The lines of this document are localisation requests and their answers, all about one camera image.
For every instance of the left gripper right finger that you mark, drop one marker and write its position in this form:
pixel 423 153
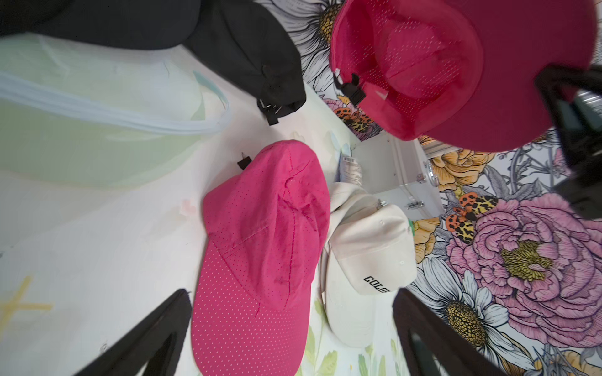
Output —
pixel 431 346

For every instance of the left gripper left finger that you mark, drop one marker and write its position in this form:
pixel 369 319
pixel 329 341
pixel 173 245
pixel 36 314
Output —
pixel 153 347

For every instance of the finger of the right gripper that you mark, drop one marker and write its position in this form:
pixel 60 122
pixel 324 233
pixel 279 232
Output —
pixel 578 127

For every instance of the pink cap front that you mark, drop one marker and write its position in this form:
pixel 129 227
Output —
pixel 266 229

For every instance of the pink cap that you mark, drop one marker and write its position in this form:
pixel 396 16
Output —
pixel 266 229
pixel 461 72

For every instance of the white Colorado cap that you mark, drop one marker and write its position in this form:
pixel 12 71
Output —
pixel 368 256

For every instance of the pink cap back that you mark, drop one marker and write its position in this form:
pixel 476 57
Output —
pixel 461 72

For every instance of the silver first aid case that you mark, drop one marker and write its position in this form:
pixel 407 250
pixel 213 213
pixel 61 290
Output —
pixel 399 173

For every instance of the white blue tube package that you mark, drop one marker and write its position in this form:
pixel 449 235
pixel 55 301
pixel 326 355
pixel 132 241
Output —
pixel 349 170

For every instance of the black cap back centre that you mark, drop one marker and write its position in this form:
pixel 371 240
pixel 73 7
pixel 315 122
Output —
pixel 245 44

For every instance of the black cap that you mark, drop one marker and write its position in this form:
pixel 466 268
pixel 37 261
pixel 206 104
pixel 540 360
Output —
pixel 245 44
pixel 123 24

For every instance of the black cap back left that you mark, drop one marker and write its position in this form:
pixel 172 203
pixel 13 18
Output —
pixel 123 24

